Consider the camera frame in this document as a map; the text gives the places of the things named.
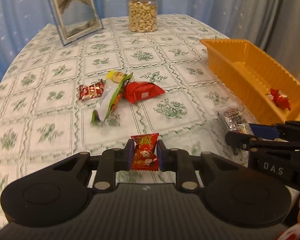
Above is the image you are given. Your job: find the orange plastic tray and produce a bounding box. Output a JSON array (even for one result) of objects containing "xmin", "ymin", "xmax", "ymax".
[{"xmin": 200, "ymin": 39, "xmax": 300, "ymax": 125}]

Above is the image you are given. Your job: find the blue star curtain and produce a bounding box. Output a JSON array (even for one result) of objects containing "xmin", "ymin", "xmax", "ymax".
[{"xmin": 0, "ymin": 0, "xmax": 279, "ymax": 81}]

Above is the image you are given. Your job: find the white green floral tablecloth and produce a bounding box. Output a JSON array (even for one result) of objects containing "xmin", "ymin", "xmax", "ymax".
[{"xmin": 0, "ymin": 14, "xmax": 253, "ymax": 229}]

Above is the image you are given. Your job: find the green long snack packet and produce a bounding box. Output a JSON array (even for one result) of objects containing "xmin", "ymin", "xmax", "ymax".
[{"xmin": 91, "ymin": 73, "xmax": 133, "ymax": 123}]

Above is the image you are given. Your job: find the sand art picture frame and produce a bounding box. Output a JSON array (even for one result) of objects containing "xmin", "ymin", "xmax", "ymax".
[{"xmin": 48, "ymin": 0, "xmax": 103, "ymax": 46}]

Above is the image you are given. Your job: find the grey curtain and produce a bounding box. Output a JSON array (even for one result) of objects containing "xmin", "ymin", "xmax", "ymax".
[{"xmin": 266, "ymin": 0, "xmax": 300, "ymax": 82}]

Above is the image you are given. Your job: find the small red figure candy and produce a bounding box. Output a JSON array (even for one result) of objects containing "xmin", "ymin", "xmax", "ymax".
[{"xmin": 131, "ymin": 133, "xmax": 159, "ymax": 171}]

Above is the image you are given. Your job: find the red silver shiny candy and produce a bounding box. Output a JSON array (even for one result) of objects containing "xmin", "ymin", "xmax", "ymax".
[{"xmin": 77, "ymin": 79, "xmax": 106, "ymax": 101}]

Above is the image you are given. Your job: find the clear grey snack packet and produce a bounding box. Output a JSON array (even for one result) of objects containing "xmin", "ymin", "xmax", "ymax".
[{"xmin": 216, "ymin": 107, "xmax": 253, "ymax": 135}]

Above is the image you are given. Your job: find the large red snack packet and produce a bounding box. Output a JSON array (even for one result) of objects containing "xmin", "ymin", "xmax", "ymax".
[{"xmin": 123, "ymin": 81, "xmax": 165, "ymax": 104}]

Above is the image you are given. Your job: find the yellow candy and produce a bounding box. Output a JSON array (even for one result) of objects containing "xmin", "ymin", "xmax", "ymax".
[{"xmin": 106, "ymin": 70, "xmax": 126, "ymax": 83}]

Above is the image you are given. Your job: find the cashew jar gold lid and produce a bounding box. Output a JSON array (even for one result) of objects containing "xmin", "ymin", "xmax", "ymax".
[{"xmin": 128, "ymin": 0, "xmax": 158, "ymax": 33}]

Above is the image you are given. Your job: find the red candy in tray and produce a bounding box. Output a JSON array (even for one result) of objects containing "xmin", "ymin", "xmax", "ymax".
[{"xmin": 270, "ymin": 88, "xmax": 291, "ymax": 111}]

